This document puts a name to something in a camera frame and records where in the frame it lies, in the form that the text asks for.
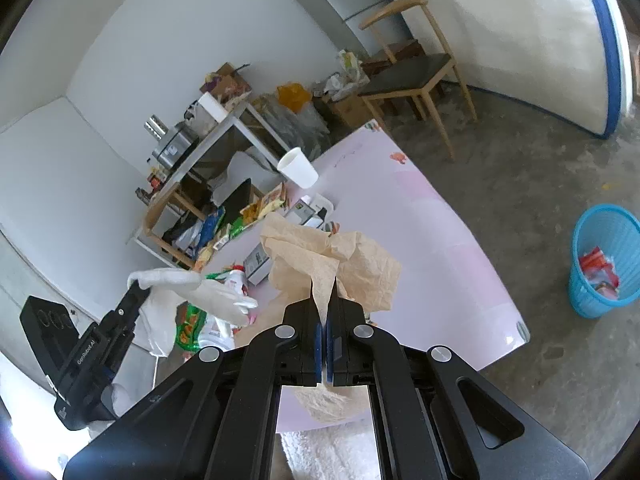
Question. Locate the yellow plastic bag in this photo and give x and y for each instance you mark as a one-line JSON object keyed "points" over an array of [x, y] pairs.
{"points": [[293, 96]]}

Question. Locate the cardboard box on shelf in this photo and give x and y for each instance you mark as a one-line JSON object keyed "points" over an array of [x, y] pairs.
{"points": [[227, 85]]}

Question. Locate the blue plastic trash basket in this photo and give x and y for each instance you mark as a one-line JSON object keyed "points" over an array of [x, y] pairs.
{"points": [[616, 231]]}

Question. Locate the beige paper bag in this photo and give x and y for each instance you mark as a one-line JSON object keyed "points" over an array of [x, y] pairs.
{"points": [[356, 266]]}

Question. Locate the white fluffy robe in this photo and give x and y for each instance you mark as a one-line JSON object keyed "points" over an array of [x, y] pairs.
{"points": [[337, 452]]}

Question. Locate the white gloved left hand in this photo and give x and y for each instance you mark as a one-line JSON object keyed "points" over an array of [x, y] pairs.
{"points": [[166, 279]]}

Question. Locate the white mattress blue edge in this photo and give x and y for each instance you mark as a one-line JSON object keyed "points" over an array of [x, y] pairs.
{"points": [[568, 57]]}

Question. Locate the wooden chair black seat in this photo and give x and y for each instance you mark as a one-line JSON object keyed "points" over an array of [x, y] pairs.
{"points": [[412, 78]]}

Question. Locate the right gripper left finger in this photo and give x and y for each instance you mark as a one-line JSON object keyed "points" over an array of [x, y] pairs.
{"points": [[215, 416]]}

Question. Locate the white yogurt drink bottle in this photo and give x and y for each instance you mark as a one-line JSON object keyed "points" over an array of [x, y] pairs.
{"points": [[231, 308]]}

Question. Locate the wooden chair behind table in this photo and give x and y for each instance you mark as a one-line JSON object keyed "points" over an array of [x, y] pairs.
{"points": [[174, 203]]}

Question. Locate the green snack bag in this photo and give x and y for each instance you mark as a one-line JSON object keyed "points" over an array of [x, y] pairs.
{"points": [[193, 321]]}

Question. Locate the red plastic wrapper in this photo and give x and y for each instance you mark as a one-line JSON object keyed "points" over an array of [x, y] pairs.
{"points": [[600, 273]]}

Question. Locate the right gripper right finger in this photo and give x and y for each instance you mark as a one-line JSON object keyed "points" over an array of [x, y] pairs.
{"points": [[434, 416]]}

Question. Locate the blue snack bag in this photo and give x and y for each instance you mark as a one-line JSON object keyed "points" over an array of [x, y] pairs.
{"points": [[210, 226]]}

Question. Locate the grey cable box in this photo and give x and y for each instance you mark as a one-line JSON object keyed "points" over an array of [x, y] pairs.
{"points": [[301, 227]]}

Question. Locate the cardboard box on floor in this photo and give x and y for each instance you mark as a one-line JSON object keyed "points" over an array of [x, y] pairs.
{"points": [[351, 111]]}

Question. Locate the steel utensil holder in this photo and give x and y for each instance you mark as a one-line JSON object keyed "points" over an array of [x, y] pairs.
{"points": [[155, 127]]}

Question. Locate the white paper cup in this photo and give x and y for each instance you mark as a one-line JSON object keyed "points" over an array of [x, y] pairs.
{"points": [[297, 168]]}

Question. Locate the row of snack packets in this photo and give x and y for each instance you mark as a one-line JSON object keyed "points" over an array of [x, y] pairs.
{"points": [[237, 220]]}

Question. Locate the white paper towel roll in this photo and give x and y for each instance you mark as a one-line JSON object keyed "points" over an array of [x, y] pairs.
{"points": [[213, 107]]}

